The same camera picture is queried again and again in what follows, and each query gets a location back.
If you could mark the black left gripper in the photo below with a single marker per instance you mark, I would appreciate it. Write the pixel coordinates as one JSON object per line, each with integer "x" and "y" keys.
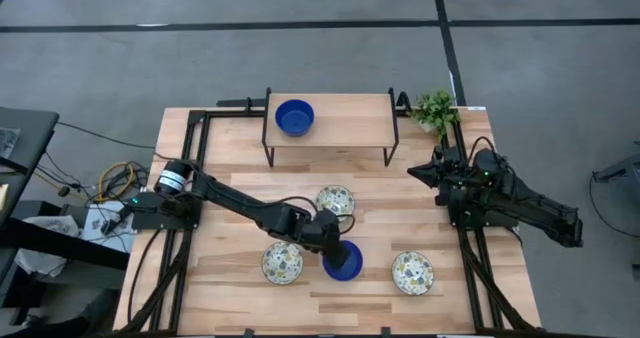
{"x": 325, "y": 233}

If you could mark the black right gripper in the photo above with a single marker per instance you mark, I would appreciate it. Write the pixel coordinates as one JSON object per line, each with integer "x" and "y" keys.
{"x": 450, "y": 168}

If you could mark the yellow bowl with speckled inside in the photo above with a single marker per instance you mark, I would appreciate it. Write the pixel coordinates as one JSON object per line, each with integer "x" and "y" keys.
{"x": 282, "y": 263}
{"x": 335, "y": 198}
{"x": 412, "y": 273}

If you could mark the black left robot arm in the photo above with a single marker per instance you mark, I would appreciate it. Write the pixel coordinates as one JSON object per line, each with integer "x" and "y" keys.
{"x": 235, "y": 198}

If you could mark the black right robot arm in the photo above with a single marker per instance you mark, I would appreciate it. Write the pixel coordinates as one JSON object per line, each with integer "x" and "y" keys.
{"x": 540, "y": 213}

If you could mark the green plant in white pot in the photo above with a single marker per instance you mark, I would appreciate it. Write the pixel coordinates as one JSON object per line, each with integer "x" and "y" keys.
{"x": 435, "y": 110}

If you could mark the wooden shelf with black legs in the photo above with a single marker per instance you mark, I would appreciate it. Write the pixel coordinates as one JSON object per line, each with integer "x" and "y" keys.
{"x": 350, "y": 123}

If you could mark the grey stand base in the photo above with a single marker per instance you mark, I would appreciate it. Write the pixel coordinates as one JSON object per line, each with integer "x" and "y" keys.
{"x": 625, "y": 168}

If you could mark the black power adapter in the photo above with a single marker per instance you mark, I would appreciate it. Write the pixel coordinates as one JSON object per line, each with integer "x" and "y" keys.
{"x": 107, "y": 226}

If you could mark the white printed paper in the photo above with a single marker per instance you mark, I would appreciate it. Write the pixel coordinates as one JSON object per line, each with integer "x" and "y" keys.
{"x": 95, "y": 223}

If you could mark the black desk beam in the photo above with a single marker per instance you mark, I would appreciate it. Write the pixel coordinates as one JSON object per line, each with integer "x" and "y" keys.
{"x": 60, "y": 245}

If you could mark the small black plug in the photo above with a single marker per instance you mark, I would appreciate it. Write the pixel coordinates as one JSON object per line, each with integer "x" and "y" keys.
{"x": 63, "y": 191}

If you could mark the white crumpled bag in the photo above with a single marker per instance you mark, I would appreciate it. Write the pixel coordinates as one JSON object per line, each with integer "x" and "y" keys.
{"x": 50, "y": 225}

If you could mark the dark grey desk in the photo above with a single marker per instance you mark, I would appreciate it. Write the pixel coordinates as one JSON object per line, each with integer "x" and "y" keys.
{"x": 30, "y": 138}

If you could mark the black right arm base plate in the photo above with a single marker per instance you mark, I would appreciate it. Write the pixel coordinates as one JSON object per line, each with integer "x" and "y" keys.
{"x": 475, "y": 224}

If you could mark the small black camera mount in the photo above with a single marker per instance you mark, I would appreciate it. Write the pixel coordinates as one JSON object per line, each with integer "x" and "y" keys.
{"x": 385, "y": 333}

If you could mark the black aluminium table frame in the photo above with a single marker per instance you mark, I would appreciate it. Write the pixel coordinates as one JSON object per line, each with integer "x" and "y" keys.
{"x": 225, "y": 113}

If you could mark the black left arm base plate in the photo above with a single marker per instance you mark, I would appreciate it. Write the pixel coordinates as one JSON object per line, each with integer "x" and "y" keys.
{"x": 150, "y": 221}

